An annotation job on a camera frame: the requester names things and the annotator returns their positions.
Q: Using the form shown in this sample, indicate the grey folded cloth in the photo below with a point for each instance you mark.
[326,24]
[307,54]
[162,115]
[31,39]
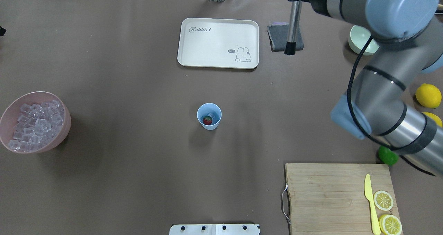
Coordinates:
[278,34]

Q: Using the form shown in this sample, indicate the mint green bowl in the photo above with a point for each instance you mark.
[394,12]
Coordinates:
[358,37]

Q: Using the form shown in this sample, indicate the lemon slice inner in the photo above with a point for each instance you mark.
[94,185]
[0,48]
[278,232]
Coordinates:
[390,225]

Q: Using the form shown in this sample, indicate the pink bowl of ice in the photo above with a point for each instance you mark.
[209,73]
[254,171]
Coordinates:
[36,122]

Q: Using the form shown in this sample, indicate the yellow plastic knife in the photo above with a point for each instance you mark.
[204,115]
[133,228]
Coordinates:
[376,230]

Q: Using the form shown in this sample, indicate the yellow lemon near board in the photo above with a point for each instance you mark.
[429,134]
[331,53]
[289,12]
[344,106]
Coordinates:
[435,118]

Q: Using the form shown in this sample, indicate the green lime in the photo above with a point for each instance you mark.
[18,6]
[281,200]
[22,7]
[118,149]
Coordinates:
[387,156]

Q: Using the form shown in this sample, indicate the yellow lemon far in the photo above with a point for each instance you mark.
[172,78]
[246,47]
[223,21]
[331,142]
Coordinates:
[428,95]

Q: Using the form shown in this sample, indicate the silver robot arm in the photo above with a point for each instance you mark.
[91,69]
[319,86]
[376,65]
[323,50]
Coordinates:
[410,43]

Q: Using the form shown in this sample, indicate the red strawberry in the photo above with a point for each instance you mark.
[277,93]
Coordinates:
[207,120]

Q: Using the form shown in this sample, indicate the cream rabbit tray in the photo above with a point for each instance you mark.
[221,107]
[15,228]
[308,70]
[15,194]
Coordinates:
[219,43]

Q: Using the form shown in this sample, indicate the light blue plastic cup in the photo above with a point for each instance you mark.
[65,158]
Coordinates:
[212,110]

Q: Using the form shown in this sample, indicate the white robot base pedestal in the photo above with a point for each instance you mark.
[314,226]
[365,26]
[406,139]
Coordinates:
[215,229]

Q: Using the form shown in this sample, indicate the steel muddler black tip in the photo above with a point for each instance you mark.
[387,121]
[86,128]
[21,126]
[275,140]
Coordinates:
[295,14]

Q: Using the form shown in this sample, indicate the wooden cutting board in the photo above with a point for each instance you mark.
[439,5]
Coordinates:
[328,198]

